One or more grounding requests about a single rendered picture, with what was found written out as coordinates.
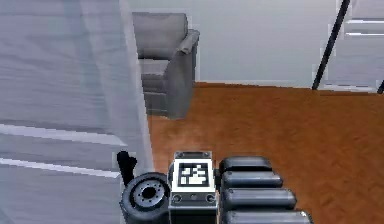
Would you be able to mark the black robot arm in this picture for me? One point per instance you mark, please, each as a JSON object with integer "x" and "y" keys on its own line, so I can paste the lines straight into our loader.
{"x": 233, "y": 186}

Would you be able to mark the white shelf with black legs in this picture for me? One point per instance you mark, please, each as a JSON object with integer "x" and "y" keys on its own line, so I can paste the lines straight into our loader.
{"x": 353, "y": 46}

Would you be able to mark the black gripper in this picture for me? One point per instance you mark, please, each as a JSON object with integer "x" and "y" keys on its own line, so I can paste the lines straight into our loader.
{"x": 146, "y": 196}

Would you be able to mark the grey armchair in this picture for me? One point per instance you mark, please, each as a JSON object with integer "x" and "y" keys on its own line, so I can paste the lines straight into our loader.
{"x": 166, "y": 63}

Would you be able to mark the white room door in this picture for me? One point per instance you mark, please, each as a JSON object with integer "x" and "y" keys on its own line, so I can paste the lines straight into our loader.
{"x": 63, "y": 113}

